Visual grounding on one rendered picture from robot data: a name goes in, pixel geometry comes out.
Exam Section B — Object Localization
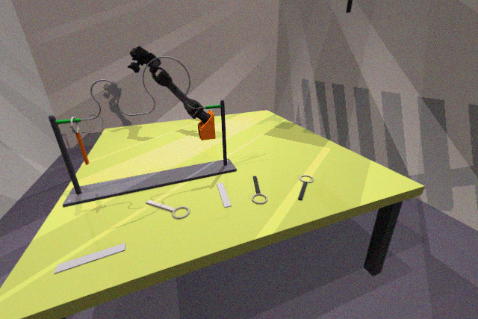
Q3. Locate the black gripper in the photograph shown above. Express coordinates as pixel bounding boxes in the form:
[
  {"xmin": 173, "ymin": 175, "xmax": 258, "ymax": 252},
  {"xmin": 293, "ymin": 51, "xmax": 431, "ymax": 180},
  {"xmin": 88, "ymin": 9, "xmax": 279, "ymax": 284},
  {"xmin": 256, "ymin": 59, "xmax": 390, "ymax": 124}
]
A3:
[{"xmin": 128, "ymin": 58, "xmax": 146, "ymax": 72}]

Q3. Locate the orange handle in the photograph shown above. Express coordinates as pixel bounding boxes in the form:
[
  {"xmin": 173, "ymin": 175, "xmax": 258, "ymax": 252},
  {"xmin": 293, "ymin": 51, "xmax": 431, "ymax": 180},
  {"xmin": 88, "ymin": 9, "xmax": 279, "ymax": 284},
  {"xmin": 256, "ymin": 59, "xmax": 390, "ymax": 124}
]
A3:
[{"xmin": 71, "ymin": 117, "xmax": 89, "ymax": 164}]

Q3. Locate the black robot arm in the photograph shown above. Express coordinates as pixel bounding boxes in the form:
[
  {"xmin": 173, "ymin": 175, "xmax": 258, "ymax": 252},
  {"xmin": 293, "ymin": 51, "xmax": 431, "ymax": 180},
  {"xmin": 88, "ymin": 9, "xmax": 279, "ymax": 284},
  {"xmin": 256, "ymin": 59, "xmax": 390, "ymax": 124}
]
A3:
[{"xmin": 130, "ymin": 46, "xmax": 211, "ymax": 124}]

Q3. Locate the white ring with flat handle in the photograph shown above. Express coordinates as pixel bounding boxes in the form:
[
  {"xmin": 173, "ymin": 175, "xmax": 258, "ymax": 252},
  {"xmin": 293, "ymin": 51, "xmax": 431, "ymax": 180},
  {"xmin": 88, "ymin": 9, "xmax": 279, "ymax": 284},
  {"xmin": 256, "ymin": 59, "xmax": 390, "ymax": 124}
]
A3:
[{"xmin": 146, "ymin": 199, "xmax": 190, "ymax": 219}]

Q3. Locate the grey handle with white loop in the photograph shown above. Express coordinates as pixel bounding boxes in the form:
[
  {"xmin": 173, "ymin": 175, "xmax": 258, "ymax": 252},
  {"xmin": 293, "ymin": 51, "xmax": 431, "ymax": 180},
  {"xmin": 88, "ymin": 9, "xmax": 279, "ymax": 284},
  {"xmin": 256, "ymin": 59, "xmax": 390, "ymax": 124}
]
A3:
[
  {"xmin": 252, "ymin": 176, "xmax": 267, "ymax": 204},
  {"xmin": 298, "ymin": 175, "xmax": 314, "ymax": 200}
]

